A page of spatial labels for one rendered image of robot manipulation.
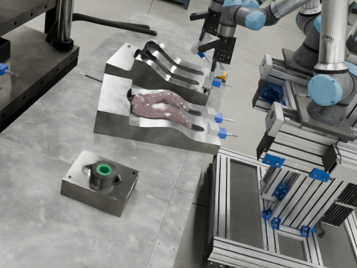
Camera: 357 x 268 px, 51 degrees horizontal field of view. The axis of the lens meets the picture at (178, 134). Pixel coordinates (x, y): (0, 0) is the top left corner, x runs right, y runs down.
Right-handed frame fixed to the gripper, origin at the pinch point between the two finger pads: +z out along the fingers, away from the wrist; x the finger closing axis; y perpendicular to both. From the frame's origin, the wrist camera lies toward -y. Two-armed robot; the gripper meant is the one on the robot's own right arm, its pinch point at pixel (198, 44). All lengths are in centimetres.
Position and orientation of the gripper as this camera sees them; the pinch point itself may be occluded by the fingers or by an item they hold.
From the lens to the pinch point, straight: 201.2
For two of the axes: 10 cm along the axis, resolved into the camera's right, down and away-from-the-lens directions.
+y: 9.3, 3.6, -0.3
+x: 2.3, -5.5, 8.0
